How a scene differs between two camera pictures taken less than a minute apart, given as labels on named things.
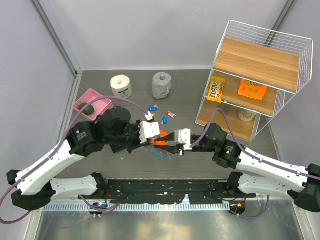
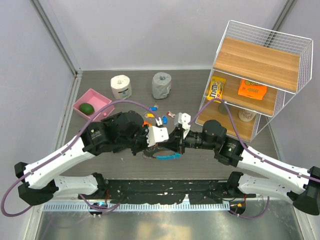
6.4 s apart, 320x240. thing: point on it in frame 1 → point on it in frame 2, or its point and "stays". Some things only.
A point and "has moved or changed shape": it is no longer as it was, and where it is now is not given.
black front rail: [166, 191] stays
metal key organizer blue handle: [162, 153] has moved or changed shape
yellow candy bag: [215, 93] stays
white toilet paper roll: [121, 86] stays
